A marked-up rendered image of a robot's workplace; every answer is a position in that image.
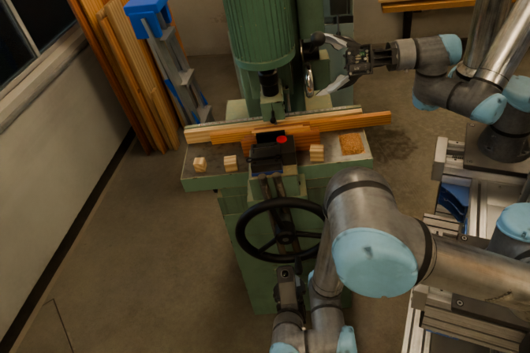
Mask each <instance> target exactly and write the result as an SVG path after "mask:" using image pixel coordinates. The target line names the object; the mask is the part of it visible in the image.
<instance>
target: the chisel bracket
mask: <svg viewBox="0 0 530 353"><path fill-rule="evenodd" d="M278 89H279V93H278V94H277V95H276V96H272V97H267V96H264V95H263V91H262V86H261V84H260V107H261V112H262V116H263V121H264V122H265V121H270V119H271V111H274V117H275V118H276V120H284V119H285V118H286V117H285V113H286V109H285V107H284V105H285V101H284V97H283V92H282V79H281V78H278Z"/></svg>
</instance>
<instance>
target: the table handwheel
mask: <svg viewBox="0 0 530 353"><path fill-rule="evenodd" d="M283 207H292V208H299V209H302V210H307V211H310V212H312V213H314V214H316V215H317V216H319V217H320V218H321V219H322V220H323V222H324V221H325V216H324V214H323V207H322V206H320V205H319V204H317V203H314V202H313V201H310V200H307V199H301V198H295V197H280V198H273V199H268V200H264V201H262V202H260V203H257V204H255V205H254V206H251V207H250V208H248V209H247V210H246V211H245V212H244V213H243V214H242V215H241V216H240V218H239V219H238V221H237V224H236V228H235V236H236V239H237V242H238V244H239V245H240V247H241V248H242V249H243V250H244V251H245V252H246V253H248V254H249V255H251V256H252V257H254V258H257V259H259V260H262V261H265V262H272V263H294V262H295V257H296V256H300V259H301V261H305V260H308V259H310V258H314V257H315V256H316V255H317V254H318V250H319V244H320V242H319V243H318V244H316V245H315V246H314V247H312V248H310V249H308V250H306V251H302V252H299V253H295V254H288V255H278V254H272V253H268V252H265V251H266V250H267V249H268V248H270V247H271V246H273V245H274V244H276V243H280V244H283V245H287V244H291V243H292V242H294V241H295V240H296V237H308V238H316V239H321V236H322V233H317V232H302V231H296V229H295V224H294V223H292V222H291V220H290V215H289V214H284V213H283V212H282V208H283ZM276 208H278V213H277V211H276ZM267 210H269V211H270V212H271V214H272V216H273V218H274V219H275V221H276V223H277V224H276V225H275V227H274V231H275V237H274V238H273V239H272V240H270V241H269V242H268V243H266V244H265V245H263V246H262V247H261V248H260V249H258V248H256V247H254V246H252V245H251V244H250V243H249V242H248V240H247V239H246V236H245V233H244V231H245V227H246V225H247V224H248V223H249V222H250V221H251V220H252V219H253V218H254V217H255V216H256V215H258V214H261V213H262V212H264V211H267Z"/></svg>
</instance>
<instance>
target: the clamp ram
mask: <svg viewBox="0 0 530 353"><path fill-rule="evenodd" d="M285 135H286V133H285V130H278V131H272V132H259V133H256V141H257V143H270V142H277V140H276V139H277V137H278V136H285Z"/></svg>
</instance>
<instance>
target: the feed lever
mask: <svg viewBox="0 0 530 353"><path fill-rule="evenodd" d="M325 41H326V36H325V35H324V33H323V32H320V31H317V32H314V33H313V34H312V36H311V42H308V43H303V44H302V50H303V58H304V61H315V60H319V46H322V45H323V44H324V43H325Z"/></svg>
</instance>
